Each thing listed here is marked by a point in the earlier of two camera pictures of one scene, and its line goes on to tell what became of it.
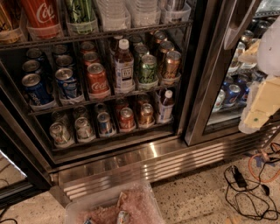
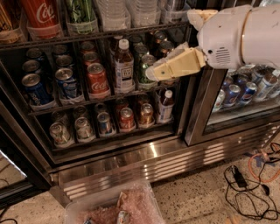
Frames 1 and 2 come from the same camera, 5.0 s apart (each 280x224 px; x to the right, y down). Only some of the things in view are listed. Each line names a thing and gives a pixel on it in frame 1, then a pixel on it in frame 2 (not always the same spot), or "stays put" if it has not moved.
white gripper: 269,50 → 222,36
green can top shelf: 80,11 stays put
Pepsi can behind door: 233,95 stays put
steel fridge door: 227,66 stays put
